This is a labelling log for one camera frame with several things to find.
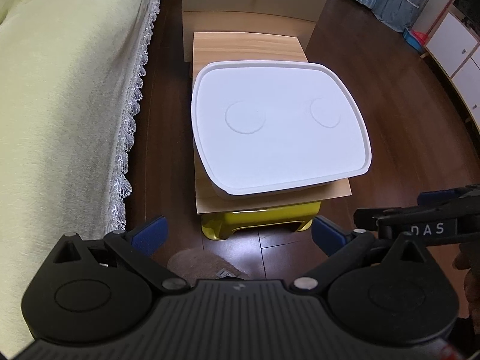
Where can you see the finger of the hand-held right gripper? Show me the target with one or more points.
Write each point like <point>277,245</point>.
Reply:
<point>412,227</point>
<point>435,197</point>

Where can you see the blue and red plastic toy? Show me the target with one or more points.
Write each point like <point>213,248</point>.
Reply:
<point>414,39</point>

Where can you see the light wooden board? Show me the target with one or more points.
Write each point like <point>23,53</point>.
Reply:
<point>243,45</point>

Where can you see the white plastic storage bin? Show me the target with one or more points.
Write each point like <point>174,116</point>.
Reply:
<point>216,189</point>

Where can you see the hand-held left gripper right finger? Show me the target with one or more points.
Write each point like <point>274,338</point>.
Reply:
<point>326,234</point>

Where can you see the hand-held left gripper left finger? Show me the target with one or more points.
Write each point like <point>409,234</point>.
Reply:
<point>152,232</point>

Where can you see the yellow plastic stool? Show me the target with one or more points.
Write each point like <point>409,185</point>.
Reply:
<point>255,221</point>

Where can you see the white plastic bin lid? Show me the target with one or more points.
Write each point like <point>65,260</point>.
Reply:
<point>281,138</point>

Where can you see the person's right hand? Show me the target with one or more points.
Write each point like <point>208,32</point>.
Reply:
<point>472,258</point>

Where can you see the brown fuzzy mat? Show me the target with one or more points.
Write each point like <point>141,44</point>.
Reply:
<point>198,264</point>

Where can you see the white wood-trimmed cabinet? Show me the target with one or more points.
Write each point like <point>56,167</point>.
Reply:
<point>450,45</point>

